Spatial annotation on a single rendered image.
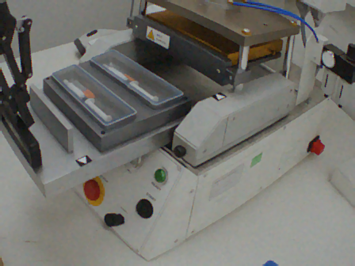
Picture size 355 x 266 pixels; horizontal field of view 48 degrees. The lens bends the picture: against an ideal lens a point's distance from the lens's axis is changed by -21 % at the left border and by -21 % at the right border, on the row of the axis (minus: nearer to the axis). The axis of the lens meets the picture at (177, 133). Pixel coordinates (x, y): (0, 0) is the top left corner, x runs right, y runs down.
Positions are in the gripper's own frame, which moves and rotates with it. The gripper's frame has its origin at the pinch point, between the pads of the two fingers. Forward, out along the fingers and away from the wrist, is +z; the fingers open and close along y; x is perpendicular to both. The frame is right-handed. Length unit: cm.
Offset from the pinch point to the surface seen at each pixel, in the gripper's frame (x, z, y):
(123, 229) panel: 9.8, 28.6, -3.6
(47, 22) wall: -144, 77, -53
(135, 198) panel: 9.5, 23.6, -8.6
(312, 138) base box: 17, 41, -49
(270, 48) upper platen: 10.6, 13.8, -42.1
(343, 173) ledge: 30, 43, -48
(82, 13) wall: -140, 84, -72
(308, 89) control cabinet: 16, 26, -49
